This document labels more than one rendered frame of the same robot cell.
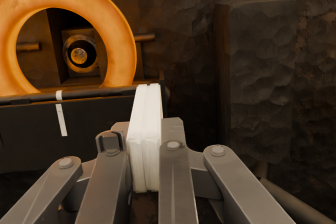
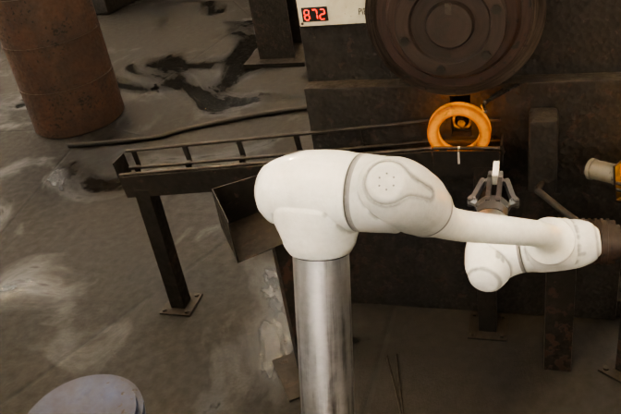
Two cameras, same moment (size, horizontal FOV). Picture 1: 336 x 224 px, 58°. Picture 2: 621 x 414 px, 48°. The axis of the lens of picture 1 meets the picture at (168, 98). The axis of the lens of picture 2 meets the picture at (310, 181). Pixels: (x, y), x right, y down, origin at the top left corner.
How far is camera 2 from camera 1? 1.75 m
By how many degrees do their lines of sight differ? 22
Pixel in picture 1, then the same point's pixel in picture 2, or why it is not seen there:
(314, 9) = (581, 112)
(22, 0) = (449, 113)
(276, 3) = (549, 123)
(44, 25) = not seen: hidden behind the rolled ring
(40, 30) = not seen: hidden behind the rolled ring
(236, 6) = (532, 123)
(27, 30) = not seen: hidden behind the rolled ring
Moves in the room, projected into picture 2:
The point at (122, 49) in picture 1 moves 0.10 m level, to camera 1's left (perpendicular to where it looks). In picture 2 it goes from (485, 132) to (450, 132)
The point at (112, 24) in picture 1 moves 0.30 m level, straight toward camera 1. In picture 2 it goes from (482, 123) to (494, 176)
